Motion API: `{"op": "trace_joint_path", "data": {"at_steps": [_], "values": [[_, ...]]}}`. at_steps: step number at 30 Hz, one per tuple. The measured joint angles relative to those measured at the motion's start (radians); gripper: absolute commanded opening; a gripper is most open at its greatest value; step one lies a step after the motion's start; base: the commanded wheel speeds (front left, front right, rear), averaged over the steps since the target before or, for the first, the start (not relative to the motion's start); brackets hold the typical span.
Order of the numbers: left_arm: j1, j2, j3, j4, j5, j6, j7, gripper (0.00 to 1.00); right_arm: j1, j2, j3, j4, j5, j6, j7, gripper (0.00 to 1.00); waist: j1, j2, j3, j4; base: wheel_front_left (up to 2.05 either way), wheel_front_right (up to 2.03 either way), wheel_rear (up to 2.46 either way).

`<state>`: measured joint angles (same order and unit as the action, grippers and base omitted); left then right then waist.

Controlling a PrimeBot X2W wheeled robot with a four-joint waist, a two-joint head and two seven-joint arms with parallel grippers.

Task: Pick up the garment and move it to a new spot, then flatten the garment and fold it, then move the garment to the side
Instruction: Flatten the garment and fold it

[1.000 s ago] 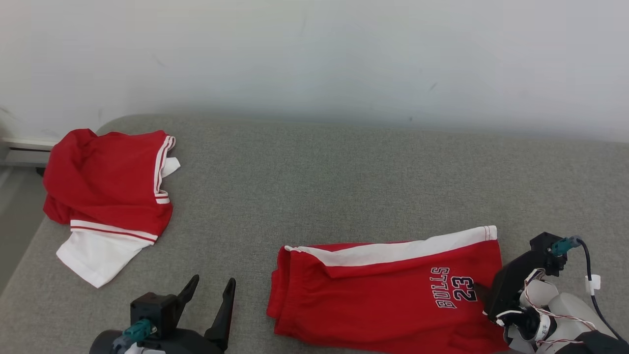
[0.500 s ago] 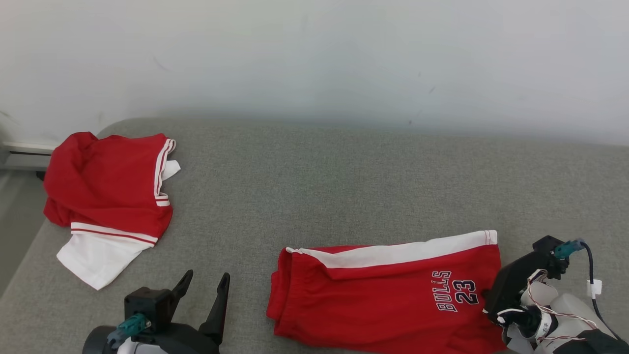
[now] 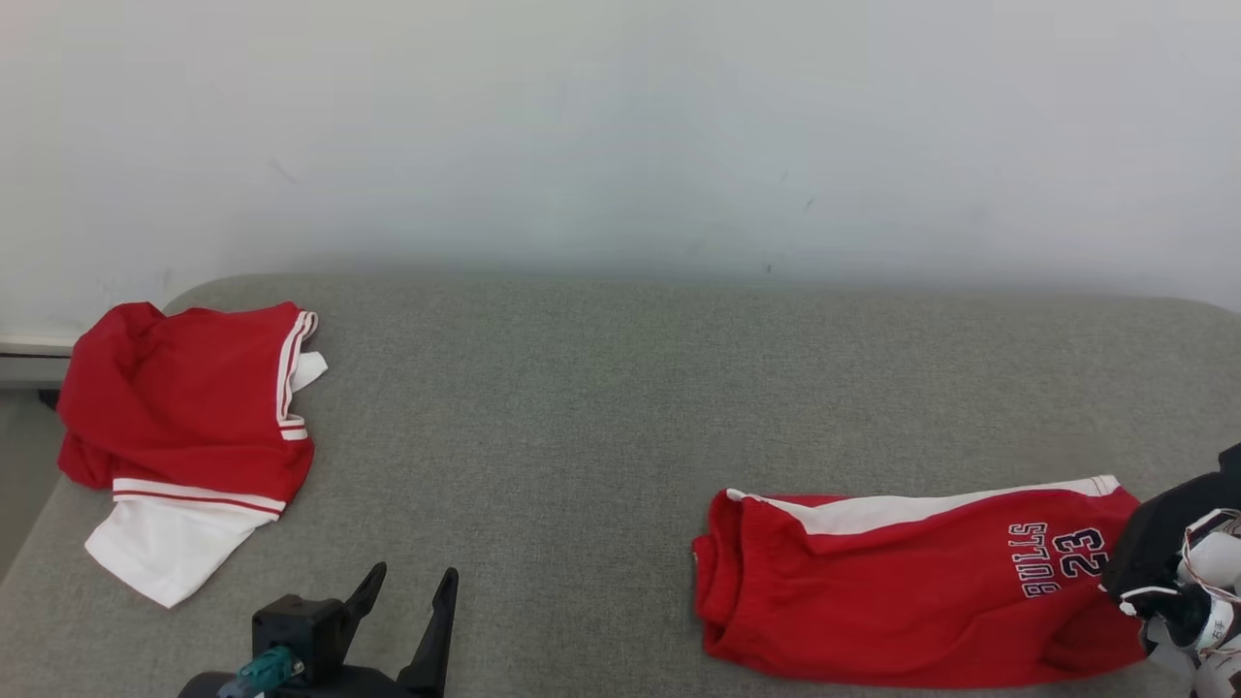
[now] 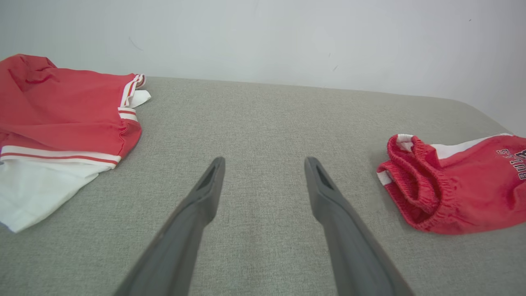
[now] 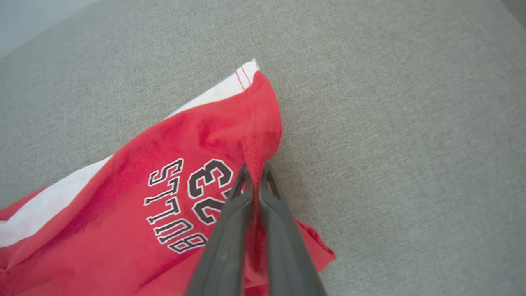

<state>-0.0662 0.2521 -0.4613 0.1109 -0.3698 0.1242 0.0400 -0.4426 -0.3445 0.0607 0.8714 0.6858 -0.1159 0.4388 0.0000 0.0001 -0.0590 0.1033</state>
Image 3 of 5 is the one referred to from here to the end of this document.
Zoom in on red and white jersey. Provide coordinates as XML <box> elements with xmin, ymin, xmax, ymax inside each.
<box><xmin>55</xmin><ymin>301</ymin><xmax>330</xmax><ymax>611</ymax></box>

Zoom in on red shorts with white stripe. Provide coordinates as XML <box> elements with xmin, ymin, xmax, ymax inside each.
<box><xmin>691</xmin><ymin>474</ymin><xmax>1151</xmax><ymax>690</ymax></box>

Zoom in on grey metal rail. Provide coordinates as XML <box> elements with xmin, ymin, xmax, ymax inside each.
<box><xmin>0</xmin><ymin>354</ymin><xmax>75</xmax><ymax>391</ymax></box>

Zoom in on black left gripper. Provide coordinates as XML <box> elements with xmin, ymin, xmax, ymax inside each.
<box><xmin>177</xmin><ymin>562</ymin><xmax>460</xmax><ymax>698</ymax></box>

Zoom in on left camera cable teal plug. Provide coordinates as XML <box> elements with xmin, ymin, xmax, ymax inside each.
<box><xmin>216</xmin><ymin>646</ymin><xmax>303</xmax><ymax>698</ymax></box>

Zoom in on red white thin wires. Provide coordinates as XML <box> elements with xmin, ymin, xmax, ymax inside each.
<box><xmin>1178</xmin><ymin>509</ymin><xmax>1241</xmax><ymax>607</ymax></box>

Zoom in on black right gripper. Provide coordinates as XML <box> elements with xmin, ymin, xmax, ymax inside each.
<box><xmin>1100</xmin><ymin>444</ymin><xmax>1241</xmax><ymax>621</ymax></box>

